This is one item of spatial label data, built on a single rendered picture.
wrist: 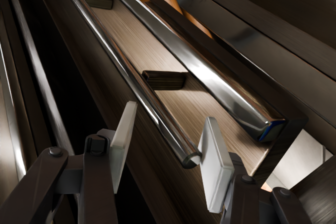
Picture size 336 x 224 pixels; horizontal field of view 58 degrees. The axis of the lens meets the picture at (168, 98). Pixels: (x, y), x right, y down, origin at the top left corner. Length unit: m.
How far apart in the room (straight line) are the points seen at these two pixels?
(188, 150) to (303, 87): 0.18
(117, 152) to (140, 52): 0.22
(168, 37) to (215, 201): 0.16
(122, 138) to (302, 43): 0.27
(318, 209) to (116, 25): 0.32
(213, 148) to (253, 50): 0.22
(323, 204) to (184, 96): 0.15
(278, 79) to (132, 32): 0.18
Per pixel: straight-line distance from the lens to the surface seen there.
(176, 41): 0.27
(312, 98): 0.34
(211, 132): 0.20
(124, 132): 0.17
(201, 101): 0.27
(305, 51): 0.37
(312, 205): 0.29
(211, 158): 0.19
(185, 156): 0.20
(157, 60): 0.33
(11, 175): 0.45
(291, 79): 0.35
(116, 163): 0.16
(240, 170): 0.18
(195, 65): 0.25
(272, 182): 0.77
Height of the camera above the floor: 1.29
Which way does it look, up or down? 2 degrees down
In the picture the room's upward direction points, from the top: 127 degrees counter-clockwise
